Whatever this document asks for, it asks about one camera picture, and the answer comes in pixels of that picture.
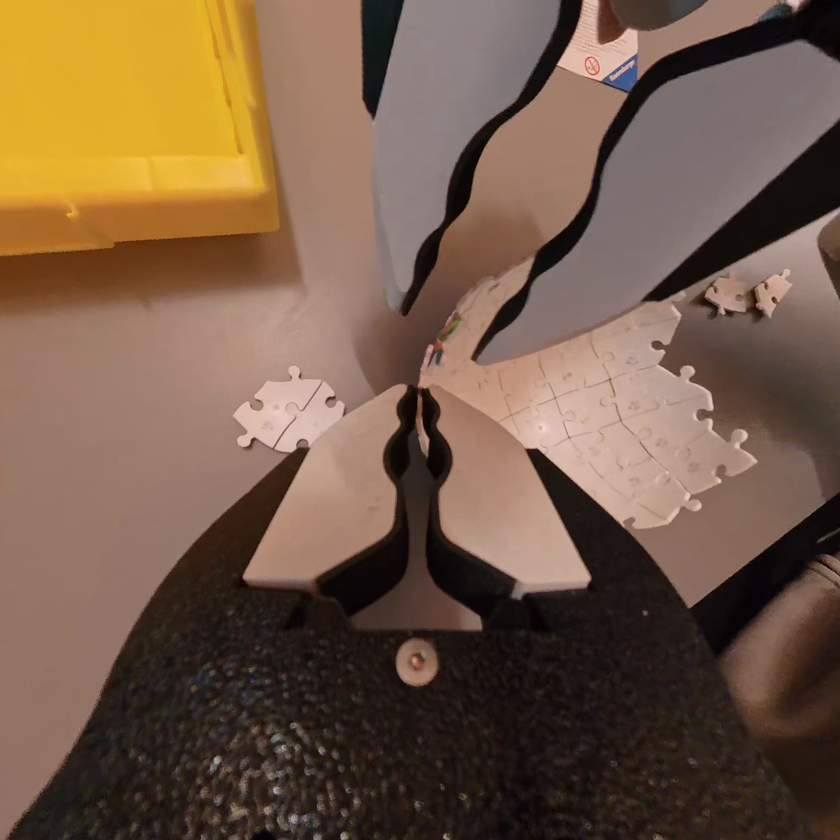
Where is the yellow plastic bin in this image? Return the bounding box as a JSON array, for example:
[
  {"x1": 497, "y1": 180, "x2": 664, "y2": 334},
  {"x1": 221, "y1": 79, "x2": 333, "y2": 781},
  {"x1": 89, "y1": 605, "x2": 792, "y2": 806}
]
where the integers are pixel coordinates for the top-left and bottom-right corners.
[{"x1": 0, "y1": 0, "x2": 280, "y2": 257}]

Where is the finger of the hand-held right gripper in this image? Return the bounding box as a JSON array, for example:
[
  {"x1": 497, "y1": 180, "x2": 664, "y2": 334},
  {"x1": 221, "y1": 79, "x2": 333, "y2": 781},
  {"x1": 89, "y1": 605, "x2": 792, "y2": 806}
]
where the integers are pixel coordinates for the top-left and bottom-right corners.
[
  {"x1": 471, "y1": 26, "x2": 840, "y2": 366},
  {"x1": 371, "y1": 0, "x2": 567, "y2": 317}
]

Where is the white instruction sheet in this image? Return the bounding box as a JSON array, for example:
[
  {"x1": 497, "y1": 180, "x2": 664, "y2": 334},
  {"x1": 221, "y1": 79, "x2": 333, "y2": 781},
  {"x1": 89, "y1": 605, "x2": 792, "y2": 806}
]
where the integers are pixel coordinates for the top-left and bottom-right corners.
[{"x1": 558, "y1": 0, "x2": 641, "y2": 93}]

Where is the joined pair of puzzle pieces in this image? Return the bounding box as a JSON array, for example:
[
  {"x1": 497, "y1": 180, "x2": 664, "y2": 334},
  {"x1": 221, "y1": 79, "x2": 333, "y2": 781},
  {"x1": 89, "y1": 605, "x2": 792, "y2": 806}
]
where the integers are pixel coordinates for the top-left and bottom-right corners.
[{"x1": 233, "y1": 366, "x2": 346, "y2": 454}]

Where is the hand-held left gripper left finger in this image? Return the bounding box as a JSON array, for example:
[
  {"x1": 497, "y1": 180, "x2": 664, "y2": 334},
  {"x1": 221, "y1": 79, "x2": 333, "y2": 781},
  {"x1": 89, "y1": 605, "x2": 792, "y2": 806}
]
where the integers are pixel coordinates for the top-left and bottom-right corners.
[{"x1": 243, "y1": 384, "x2": 421, "y2": 615}]

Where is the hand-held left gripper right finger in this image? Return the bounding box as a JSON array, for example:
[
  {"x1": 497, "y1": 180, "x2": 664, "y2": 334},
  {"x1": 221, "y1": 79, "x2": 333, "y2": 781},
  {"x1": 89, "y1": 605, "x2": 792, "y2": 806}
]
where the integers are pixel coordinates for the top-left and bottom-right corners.
[{"x1": 423, "y1": 387, "x2": 592, "y2": 618}]

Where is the curved jigsaw puzzle piece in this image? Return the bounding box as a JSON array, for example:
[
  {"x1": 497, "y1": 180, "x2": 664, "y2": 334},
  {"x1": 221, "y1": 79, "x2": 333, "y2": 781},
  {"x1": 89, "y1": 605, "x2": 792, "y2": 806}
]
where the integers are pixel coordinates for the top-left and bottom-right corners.
[
  {"x1": 753, "y1": 269, "x2": 793, "y2": 319},
  {"x1": 704, "y1": 274, "x2": 752, "y2": 316}
]

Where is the partly built puzzle ball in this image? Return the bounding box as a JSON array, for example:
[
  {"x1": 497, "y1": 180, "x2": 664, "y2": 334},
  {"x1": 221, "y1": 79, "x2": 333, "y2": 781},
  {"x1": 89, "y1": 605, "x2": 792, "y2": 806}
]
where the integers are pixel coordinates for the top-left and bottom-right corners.
[{"x1": 420, "y1": 259, "x2": 759, "y2": 531}]

